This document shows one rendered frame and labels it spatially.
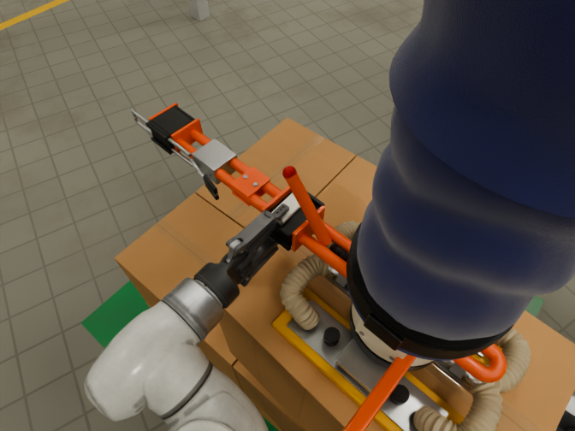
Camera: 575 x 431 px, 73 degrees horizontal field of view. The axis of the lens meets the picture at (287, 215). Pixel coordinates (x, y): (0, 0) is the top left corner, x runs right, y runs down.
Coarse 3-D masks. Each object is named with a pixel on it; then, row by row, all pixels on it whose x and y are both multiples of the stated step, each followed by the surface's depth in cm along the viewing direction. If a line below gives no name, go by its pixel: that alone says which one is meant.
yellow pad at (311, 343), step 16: (320, 304) 74; (288, 320) 72; (320, 320) 71; (336, 320) 71; (288, 336) 70; (304, 336) 70; (320, 336) 70; (336, 336) 67; (352, 336) 70; (304, 352) 69; (320, 352) 68; (336, 352) 68; (320, 368) 67; (336, 368) 66; (336, 384) 66; (352, 384) 65; (400, 384) 65; (416, 384) 66; (400, 400) 61; (416, 400) 64; (432, 400) 64; (384, 416) 63; (400, 416) 62; (448, 416) 63
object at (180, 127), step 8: (176, 104) 87; (160, 112) 85; (168, 112) 85; (176, 112) 85; (184, 112) 85; (152, 120) 83; (160, 120) 83; (168, 120) 83; (176, 120) 83; (184, 120) 83; (192, 120) 83; (168, 128) 82; (176, 128) 82; (184, 128) 82; (192, 128) 83; (200, 128) 85; (176, 136) 81; (184, 136) 83
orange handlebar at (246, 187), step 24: (240, 168) 78; (240, 192) 74; (264, 192) 77; (312, 240) 68; (336, 240) 68; (336, 264) 65; (408, 360) 56; (456, 360) 57; (504, 360) 56; (384, 384) 54; (360, 408) 52
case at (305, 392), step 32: (352, 192) 92; (288, 256) 82; (256, 288) 77; (320, 288) 77; (224, 320) 82; (256, 320) 74; (256, 352) 79; (288, 352) 70; (544, 352) 71; (288, 384) 75; (320, 384) 67; (448, 384) 67; (544, 384) 67; (320, 416) 72; (352, 416) 64; (512, 416) 64; (544, 416) 65
